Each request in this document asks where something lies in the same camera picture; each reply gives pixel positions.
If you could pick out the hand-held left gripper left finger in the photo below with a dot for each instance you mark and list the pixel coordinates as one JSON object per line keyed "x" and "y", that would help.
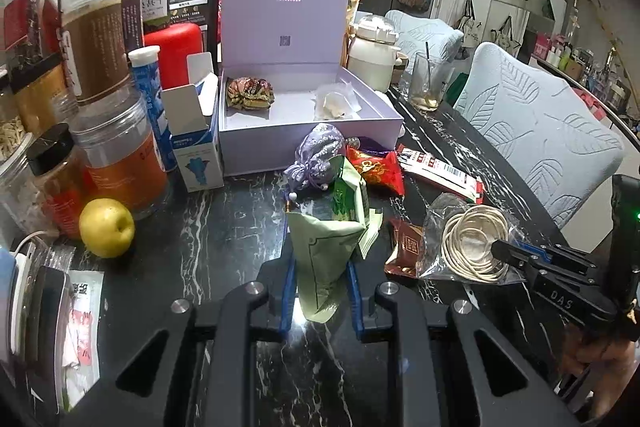
{"x": 288, "y": 302}

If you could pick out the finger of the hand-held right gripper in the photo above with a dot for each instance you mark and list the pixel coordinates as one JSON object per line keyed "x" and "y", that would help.
{"x": 535, "y": 255}
{"x": 507, "y": 253}

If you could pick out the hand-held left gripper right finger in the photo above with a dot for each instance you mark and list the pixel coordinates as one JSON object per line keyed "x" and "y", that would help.
{"x": 356, "y": 302}

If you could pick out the pale green packet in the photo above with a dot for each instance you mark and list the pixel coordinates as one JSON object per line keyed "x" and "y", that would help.
{"x": 320, "y": 257}

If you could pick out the small dark red packet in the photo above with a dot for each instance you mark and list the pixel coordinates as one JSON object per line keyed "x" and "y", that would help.
{"x": 407, "y": 247}

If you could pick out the red white long packet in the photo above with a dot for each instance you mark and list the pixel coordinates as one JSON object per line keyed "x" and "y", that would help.
{"x": 440, "y": 172}

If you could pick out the green patterned packet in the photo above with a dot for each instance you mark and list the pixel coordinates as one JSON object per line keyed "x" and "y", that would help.
{"x": 347, "y": 192}

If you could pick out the red snack packet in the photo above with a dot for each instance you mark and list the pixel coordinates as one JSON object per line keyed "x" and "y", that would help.
{"x": 375, "y": 169}

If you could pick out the purple sachet pouch with tassel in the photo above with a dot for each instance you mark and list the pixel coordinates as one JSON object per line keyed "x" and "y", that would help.
{"x": 317, "y": 152}

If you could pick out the clear zip bag white contents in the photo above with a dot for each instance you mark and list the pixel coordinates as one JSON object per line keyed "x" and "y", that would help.
{"x": 337, "y": 102}

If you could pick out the brown snack packet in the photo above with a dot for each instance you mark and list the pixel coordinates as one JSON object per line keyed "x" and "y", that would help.
{"x": 250, "y": 93}

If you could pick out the person's right hand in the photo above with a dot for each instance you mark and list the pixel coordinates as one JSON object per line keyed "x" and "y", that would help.
{"x": 592, "y": 352}

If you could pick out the pale blue leaf-pattern chair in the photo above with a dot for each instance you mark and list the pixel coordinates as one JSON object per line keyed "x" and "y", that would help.
{"x": 535, "y": 127}
{"x": 425, "y": 37}

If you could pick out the white blue open carton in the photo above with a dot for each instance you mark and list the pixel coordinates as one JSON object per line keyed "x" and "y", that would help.
{"x": 197, "y": 162}

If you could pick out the glass cup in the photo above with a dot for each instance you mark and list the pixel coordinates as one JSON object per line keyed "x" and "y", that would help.
{"x": 430, "y": 92}

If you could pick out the yellow apple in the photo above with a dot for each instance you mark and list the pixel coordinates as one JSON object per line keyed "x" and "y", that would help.
{"x": 106, "y": 228}

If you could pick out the row of cosmetic bottles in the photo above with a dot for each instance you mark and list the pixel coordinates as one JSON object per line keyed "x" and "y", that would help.
{"x": 580, "y": 62}

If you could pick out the metal spoon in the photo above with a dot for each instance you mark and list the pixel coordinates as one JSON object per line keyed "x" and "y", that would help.
{"x": 429, "y": 67}

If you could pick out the white pink sachet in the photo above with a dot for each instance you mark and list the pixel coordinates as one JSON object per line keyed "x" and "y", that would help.
{"x": 82, "y": 332}

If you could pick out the white tote bag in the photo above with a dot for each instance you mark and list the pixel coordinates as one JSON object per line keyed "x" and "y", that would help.
{"x": 507, "y": 39}
{"x": 467, "y": 27}

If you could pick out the tan ceramic cup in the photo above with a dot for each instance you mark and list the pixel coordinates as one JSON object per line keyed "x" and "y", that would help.
{"x": 400, "y": 67}

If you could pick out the clear jar with orange contents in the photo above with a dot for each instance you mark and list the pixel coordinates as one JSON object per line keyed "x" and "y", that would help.
{"x": 122, "y": 162}

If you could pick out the white jug with lid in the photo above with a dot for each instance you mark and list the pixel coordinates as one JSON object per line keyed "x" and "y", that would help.
{"x": 370, "y": 62}

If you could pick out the blue tube with white cap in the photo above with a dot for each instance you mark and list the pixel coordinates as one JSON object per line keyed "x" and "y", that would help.
{"x": 150, "y": 97}

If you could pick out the black-capped spice jar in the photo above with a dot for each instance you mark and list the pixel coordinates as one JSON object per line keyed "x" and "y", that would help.
{"x": 57, "y": 182}

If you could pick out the red container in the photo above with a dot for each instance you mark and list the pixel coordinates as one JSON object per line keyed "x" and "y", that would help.
{"x": 172, "y": 54}

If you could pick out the orange snack bag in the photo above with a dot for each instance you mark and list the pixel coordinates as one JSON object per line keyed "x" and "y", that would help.
{"x": 355, "y": 17}

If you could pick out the pastel pink blue device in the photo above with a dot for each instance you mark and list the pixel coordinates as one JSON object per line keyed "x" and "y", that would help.
{"x": 6, "y": 302}

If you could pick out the black coffee bag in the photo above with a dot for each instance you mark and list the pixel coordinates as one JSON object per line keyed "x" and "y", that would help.
{"x": 195, "y": 2}

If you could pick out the tall jar with brown label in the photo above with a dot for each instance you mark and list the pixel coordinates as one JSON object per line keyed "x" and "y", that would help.
{"x": 100, "y": 47}

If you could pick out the small jar with brown label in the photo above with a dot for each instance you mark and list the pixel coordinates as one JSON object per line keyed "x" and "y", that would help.
{"x": 132, "y": 24}

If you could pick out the amber jar with black lid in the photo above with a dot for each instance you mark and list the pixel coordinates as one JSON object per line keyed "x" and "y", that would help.
{"x": 40, "y": 92}

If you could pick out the jar of noodles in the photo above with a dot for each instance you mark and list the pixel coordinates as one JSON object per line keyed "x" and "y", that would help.
{"x": 12, "y": 127}

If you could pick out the jar with red label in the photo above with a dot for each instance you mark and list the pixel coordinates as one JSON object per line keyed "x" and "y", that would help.
{"x": 20, "y": 17}

